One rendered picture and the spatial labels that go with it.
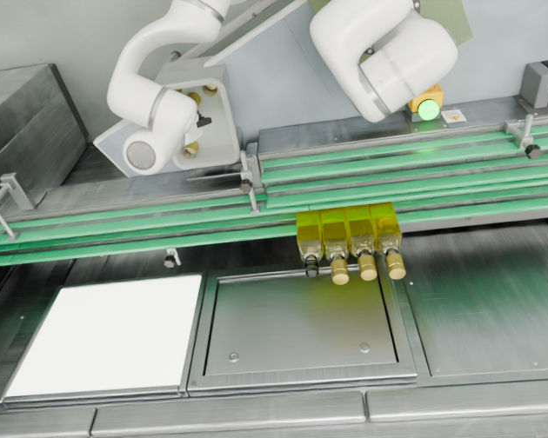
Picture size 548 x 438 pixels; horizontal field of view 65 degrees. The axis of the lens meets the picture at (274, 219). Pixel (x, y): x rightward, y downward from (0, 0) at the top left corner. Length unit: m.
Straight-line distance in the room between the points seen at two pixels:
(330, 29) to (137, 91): 0.31
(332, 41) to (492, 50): 0.54
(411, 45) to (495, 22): 0.47
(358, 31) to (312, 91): 0.41
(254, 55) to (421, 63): 0.49
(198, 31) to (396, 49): 0.30
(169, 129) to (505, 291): 0.83
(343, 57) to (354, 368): 0.59
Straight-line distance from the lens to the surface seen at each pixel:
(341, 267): 0.91
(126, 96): 0.73
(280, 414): 0.90
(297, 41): 1.07
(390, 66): 0.71
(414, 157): 1.01
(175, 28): 0.73
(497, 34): 1.17
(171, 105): 0.72
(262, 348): 0.98
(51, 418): 1.09
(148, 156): 0.74
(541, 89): 1.17
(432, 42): 0.71
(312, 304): 1.03
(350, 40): 0.72
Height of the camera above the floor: 1.77
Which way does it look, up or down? 50 degrees down
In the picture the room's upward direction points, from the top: 179 degrees counter-clockwise
